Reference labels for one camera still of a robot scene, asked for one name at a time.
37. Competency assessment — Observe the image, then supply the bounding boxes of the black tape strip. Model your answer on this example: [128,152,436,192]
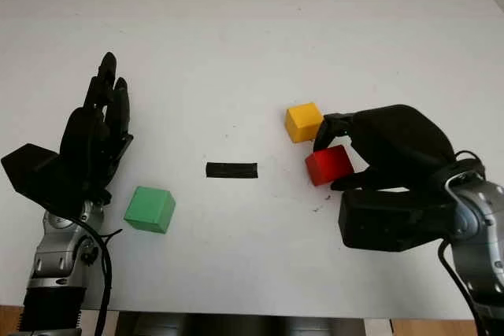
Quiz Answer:
[205,161,260,180]

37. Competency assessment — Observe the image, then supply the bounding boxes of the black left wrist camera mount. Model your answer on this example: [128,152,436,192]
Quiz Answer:
[0,142,87,220]

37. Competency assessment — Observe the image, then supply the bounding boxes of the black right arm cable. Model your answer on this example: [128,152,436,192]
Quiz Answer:
[438,149,490,336]

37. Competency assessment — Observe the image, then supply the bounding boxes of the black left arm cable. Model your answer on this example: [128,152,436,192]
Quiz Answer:
[76,218,124,336]

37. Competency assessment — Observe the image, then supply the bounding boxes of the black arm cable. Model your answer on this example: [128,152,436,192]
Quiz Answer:
[76,218,124,336]
[438,149,490,336]

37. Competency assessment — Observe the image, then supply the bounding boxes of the green wooden block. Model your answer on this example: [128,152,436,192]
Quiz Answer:
[123,185,176,234]

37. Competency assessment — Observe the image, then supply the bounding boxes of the dark robot torso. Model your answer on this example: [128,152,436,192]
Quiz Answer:
[117,312,367,336]

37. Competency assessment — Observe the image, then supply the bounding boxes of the yellow wooden block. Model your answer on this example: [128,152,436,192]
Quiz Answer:
[284,102,324,143]

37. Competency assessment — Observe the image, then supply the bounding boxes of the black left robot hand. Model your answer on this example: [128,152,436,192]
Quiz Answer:
[58,52,135,205]

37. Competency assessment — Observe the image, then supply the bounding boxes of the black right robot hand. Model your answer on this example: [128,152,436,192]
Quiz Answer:
[313,104,458,196]

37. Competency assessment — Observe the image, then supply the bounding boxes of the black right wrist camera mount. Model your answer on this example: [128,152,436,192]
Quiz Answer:
[338,185,461,253]

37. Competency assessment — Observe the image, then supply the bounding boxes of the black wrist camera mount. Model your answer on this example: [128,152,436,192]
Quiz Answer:
[0,142,87,220]
[338,185,461,253]

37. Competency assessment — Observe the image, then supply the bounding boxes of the red wooden block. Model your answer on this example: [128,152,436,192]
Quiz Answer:
[305,145,355,187]

